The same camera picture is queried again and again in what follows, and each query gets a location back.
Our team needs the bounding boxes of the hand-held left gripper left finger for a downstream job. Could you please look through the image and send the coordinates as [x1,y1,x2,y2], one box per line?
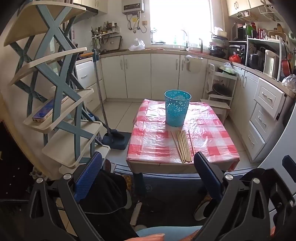
[29,152,103,241]

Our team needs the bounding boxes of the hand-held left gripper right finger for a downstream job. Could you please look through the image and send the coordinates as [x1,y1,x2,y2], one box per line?
[194,152,270,241]

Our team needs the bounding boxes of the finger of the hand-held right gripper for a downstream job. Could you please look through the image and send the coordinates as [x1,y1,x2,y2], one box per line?
[265,168,296,209]
[282,155,296,172]

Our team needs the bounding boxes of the row of wooden chopsticks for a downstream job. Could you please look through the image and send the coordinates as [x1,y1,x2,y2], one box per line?
[171,130,195,163]

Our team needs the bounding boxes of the teal perforated plastic bin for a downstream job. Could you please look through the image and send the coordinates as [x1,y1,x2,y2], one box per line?
[164,90,192,127]

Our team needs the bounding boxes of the person's left hand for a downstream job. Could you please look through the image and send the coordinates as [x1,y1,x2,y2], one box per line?
[126,233,166,241]

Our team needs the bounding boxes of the white refrigerator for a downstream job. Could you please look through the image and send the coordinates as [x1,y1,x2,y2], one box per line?
[257,97,296,176]

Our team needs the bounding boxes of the person's left leg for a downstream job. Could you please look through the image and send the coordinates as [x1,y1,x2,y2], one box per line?
[80,170,130,241]

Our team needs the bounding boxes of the patterned house slipper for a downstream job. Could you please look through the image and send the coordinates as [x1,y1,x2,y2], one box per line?
[122,175,133,193]
[194,199,212,221]

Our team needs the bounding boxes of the dark grey floor mat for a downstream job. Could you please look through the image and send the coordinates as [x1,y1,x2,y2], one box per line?
[113,163,208,223]

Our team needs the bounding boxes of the white power strip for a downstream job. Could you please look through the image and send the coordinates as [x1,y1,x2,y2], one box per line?
[130,201,142,226]

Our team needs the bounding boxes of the red checked plastic tablecloth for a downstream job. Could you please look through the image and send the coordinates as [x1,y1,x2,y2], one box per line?
[126,99,239,172]

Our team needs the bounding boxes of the light blue cloth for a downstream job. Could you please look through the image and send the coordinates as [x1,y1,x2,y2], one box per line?
[135,226,200,238]

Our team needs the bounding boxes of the small wooden stool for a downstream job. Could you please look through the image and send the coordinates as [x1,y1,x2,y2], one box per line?
[200,98,231,121]

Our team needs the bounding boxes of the smartphone with gold edge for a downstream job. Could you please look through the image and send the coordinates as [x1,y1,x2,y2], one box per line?
[32,98,57,122]

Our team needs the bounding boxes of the clear plastic bag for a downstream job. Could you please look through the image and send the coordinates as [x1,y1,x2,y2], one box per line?
[281,74,296,92]

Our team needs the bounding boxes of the black wok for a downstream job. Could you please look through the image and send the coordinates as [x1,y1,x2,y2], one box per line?
[213,83,232,97]

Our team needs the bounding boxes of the red pan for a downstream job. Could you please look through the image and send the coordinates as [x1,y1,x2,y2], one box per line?
[281,59,290,77]

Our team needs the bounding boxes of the white trolley rack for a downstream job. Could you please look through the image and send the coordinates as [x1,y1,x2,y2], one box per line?
[205,64,238,109]

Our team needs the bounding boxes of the white thermos pot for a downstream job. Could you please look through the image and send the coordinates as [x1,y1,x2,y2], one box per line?
[264,49,280,79]

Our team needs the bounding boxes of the black electric kettle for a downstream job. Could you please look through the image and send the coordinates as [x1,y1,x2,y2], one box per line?
[248,47,266,70]

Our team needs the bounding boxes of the bag of green vegetables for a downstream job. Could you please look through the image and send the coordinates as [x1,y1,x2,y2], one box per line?
[218,62,237,75]

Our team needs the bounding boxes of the white hanging cabinet bin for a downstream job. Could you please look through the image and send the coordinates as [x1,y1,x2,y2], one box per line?
[183,55,207,73]

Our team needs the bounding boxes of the cream lower kitchen cabinets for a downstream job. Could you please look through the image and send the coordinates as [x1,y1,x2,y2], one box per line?
[75,47,296,163]

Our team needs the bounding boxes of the cream kitchen cabinets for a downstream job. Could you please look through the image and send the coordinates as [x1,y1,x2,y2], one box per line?
[75,47,296,163]
[225,0,266,17]

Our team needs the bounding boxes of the red plastic bag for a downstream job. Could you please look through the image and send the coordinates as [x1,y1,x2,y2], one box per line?
[229,52,242,63]

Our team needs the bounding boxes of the black toaster oven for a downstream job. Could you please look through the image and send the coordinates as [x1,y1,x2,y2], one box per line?
[229,44,246,62]

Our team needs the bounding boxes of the white appliance shelf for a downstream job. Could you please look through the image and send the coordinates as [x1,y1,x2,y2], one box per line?
[245,35,286,81]

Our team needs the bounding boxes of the dish drying rack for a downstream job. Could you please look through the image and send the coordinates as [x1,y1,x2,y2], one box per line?
[209,27,229,58]

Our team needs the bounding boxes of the beige kitchen countertop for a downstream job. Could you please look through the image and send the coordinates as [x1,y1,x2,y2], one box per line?
[75,47,296,98]

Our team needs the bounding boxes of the hanging metal tray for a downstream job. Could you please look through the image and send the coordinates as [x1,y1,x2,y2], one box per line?
[102,35,122,51]

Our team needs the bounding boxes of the chrome kitchen faucet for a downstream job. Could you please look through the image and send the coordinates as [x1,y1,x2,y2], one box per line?
[181,29,189,50]

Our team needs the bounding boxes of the green plastic bottle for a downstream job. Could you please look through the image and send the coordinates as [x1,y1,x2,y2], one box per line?
[246,23,257,39]

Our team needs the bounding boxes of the small black microwave oven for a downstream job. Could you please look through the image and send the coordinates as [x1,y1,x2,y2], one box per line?
[231,23,248,41]

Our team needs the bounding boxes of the white plastic bag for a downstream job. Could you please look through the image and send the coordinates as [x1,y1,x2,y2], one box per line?
[129,38,146,51]

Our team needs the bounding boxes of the blue and cream shelf rack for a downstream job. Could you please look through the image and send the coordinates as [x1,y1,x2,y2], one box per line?
[3,0,111,176]

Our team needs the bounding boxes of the kitchen window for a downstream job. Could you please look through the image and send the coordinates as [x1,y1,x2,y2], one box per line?
[149,0,212,45]

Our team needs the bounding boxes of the range hood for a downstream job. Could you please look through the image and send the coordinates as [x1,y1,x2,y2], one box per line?
[75,3,99,18]

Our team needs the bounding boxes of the cream upper kitchen cabinets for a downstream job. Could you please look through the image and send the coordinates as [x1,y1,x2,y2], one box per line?
[225,0,266,17]

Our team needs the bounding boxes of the blue long-handled dustpan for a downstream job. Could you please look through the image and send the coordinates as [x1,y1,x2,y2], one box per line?
[92,49,131,150]

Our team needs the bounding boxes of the wall utensil rack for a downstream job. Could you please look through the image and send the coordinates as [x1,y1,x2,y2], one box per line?
[91,21,121,39]

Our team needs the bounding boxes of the large wire basket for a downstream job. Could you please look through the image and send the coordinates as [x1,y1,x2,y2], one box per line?
[257,2,284,22]

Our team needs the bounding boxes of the small wire basket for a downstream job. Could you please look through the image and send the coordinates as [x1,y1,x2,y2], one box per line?
[236,9,251,20]

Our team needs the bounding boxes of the water heater hoses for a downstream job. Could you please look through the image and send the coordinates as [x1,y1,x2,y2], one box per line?
[127,11,148,33]

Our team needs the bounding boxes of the silver wall water heater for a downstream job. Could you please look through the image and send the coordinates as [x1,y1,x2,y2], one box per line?
[122,0,145,15]

